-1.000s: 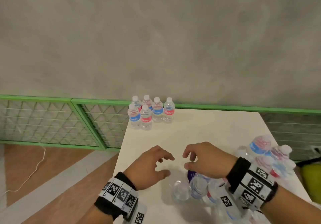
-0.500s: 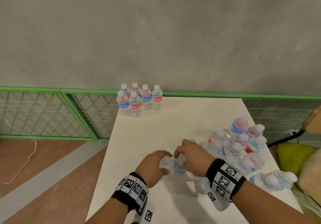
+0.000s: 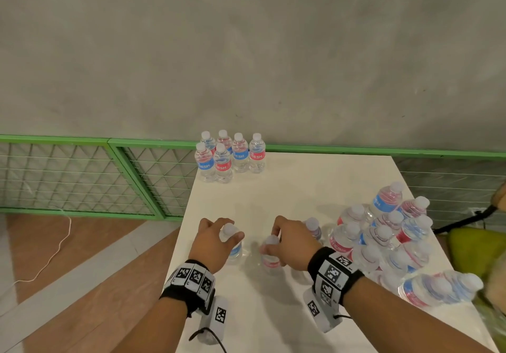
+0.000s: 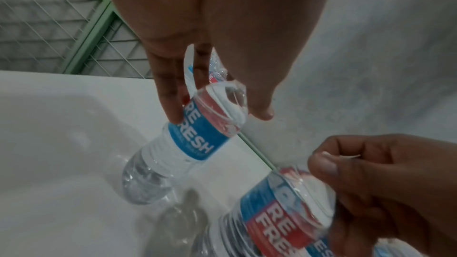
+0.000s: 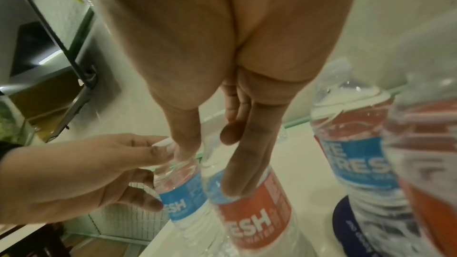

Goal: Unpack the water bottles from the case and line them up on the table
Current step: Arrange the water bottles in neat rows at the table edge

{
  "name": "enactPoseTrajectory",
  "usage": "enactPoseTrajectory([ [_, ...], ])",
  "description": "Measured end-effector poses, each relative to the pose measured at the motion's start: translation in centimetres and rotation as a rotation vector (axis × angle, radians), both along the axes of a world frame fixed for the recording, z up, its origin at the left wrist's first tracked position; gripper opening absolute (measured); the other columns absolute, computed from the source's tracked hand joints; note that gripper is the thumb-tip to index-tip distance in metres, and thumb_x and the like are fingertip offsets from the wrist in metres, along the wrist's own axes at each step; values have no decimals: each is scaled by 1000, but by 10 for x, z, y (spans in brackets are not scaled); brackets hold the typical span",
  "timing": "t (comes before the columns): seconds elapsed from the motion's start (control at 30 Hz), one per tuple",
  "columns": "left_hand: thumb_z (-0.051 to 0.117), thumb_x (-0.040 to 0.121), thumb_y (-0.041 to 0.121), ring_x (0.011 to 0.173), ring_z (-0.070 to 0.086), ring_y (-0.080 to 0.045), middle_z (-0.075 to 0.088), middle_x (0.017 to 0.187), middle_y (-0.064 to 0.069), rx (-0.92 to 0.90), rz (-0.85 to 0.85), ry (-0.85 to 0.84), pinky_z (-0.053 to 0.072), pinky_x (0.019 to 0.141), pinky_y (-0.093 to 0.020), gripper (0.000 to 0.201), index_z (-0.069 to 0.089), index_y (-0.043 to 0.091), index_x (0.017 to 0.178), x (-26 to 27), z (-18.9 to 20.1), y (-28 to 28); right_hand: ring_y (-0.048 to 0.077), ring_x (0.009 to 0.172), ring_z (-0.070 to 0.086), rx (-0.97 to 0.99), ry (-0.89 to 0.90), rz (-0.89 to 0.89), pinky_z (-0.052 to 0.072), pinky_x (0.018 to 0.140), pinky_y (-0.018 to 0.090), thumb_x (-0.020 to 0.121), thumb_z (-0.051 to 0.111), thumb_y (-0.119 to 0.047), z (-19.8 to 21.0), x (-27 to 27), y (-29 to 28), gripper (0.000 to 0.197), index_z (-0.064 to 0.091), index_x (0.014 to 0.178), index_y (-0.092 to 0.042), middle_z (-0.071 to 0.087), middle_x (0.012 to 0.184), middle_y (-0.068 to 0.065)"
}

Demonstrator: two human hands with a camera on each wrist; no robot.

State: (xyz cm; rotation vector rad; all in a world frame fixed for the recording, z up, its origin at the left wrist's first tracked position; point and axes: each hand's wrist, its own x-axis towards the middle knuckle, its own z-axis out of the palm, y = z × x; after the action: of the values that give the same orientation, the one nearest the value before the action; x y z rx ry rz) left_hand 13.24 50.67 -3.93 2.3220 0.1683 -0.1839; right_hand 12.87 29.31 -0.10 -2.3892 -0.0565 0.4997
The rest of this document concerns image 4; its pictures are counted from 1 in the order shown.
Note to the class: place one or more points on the person's right hand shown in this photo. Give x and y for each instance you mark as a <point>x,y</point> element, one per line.
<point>392,179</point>

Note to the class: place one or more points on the person's left hand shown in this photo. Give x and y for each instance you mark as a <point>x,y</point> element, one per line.
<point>232,10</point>

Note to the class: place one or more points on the water bottle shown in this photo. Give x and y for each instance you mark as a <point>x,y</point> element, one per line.
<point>271,216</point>
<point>192,134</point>

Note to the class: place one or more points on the white table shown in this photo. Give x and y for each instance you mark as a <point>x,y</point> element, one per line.
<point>53,137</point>

